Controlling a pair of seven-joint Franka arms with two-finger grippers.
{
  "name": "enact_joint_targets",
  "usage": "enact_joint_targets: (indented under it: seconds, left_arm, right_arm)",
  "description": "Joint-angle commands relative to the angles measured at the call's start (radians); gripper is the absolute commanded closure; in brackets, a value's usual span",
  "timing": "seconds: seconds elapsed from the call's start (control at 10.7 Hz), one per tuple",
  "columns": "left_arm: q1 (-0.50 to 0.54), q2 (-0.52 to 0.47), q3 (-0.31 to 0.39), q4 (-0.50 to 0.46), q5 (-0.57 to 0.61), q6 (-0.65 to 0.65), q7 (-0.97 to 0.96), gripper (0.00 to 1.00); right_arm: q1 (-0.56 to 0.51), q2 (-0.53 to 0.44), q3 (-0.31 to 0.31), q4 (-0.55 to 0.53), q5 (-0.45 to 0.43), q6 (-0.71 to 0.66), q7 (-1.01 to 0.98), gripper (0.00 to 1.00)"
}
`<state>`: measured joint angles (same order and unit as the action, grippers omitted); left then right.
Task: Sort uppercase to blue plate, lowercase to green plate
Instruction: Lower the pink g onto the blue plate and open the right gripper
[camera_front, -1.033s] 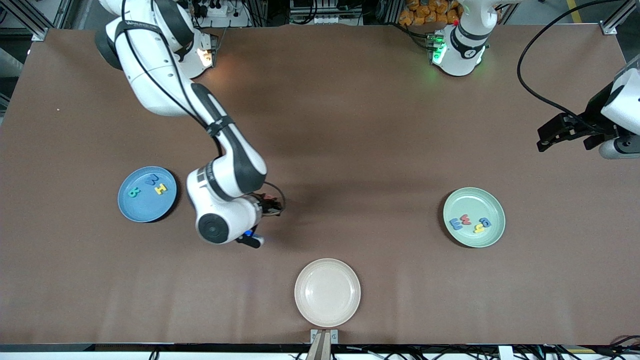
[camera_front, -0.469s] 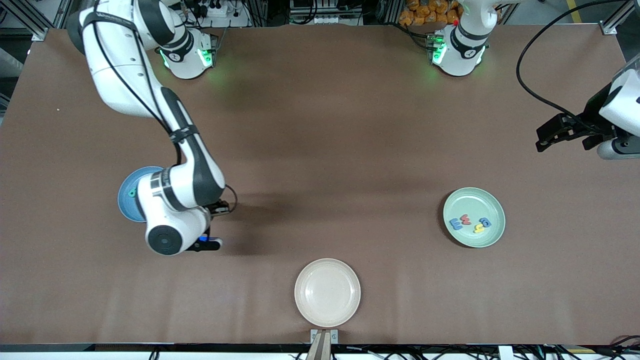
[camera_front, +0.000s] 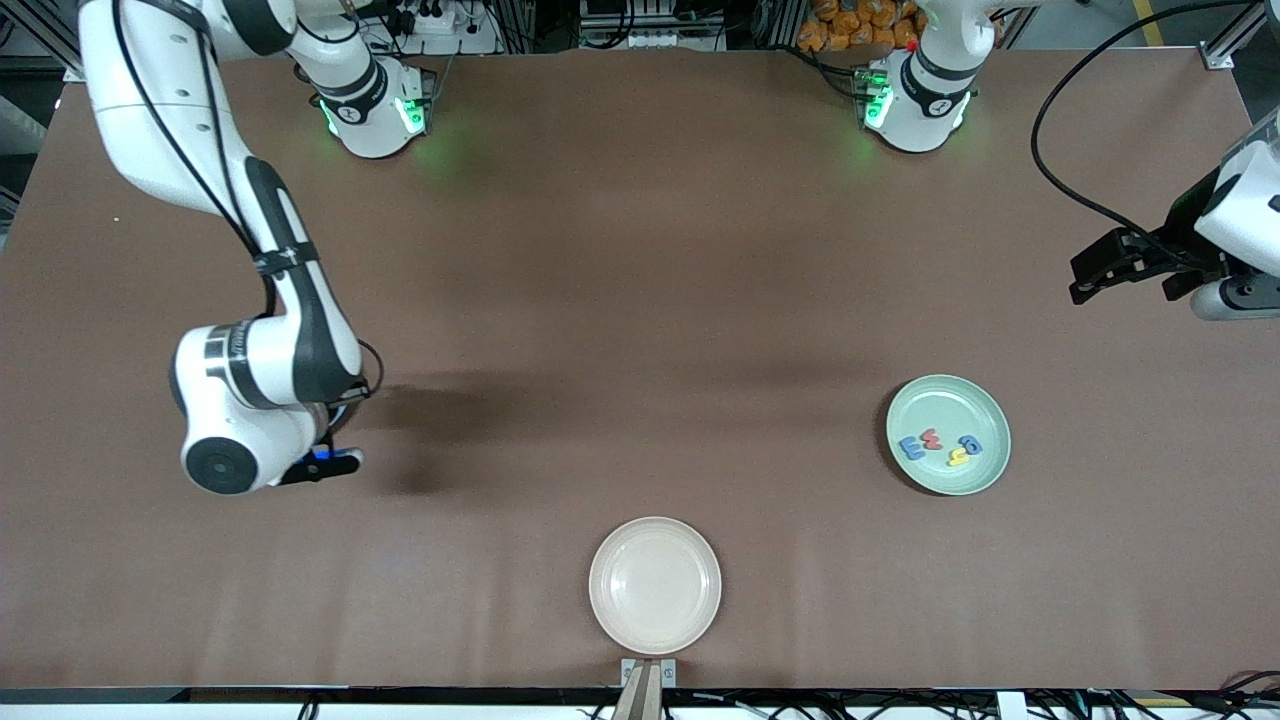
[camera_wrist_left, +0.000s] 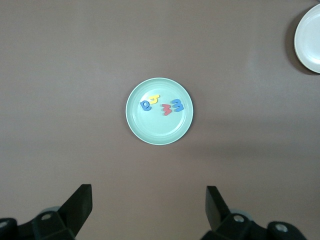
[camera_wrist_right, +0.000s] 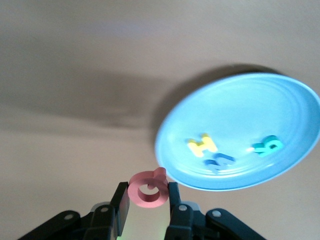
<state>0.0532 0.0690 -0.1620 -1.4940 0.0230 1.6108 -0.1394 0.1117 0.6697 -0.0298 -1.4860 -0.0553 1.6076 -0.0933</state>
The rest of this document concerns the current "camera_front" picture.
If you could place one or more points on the beige round plate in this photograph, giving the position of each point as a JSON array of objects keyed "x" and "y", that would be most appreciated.
[{"x": 655, "y": 585}]

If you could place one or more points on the blue foam small e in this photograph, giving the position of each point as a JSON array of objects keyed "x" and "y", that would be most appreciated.
[{"x": 912, "y": 448}]

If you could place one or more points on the white power strip with plugs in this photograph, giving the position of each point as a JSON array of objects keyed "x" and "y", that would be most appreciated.
[{"x": 430, "y": 20}]

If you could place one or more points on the aluminium frame profile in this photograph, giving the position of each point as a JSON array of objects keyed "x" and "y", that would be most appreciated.
[
  {"x": 1225, "y": 45},
  {"x": 40, "y": 30}
]

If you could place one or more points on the brown table cover sheet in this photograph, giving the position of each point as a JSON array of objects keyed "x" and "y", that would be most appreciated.
[{"x": 600, "y": 300}]

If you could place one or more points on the blue foam small a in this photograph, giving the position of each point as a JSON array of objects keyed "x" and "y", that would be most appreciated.
[{"x": 970, "y": 445}]

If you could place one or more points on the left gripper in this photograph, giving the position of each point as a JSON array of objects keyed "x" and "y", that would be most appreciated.
[{"x": 1181, "y": 249}]

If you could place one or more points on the pink foam small w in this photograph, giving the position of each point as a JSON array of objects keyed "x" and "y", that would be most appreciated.
[{"x": 932, "y": 439}]

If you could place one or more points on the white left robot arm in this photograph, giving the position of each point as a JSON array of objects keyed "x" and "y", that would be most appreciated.
[{"x": 925, "y": 100}]

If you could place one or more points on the white device behind table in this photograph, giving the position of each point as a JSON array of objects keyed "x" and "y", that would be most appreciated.
[{"x": 655, "y": 40}]

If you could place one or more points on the yellow foam small h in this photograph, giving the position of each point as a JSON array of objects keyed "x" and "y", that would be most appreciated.
[{"x": 957, "y": 458}]

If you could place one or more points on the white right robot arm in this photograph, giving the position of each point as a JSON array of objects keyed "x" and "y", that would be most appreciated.
[{"x": 170, "y": 120}]

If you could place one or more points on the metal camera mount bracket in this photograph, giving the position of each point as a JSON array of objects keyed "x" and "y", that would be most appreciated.
[{"x": 648, "y": 700}]

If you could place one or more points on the bag of orange fruits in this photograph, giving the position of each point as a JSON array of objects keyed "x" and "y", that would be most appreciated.
[{"x": 840, "y": 25}]

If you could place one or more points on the green round plate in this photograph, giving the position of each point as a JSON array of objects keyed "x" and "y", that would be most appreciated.
[{"x": 950, "y": 482}]

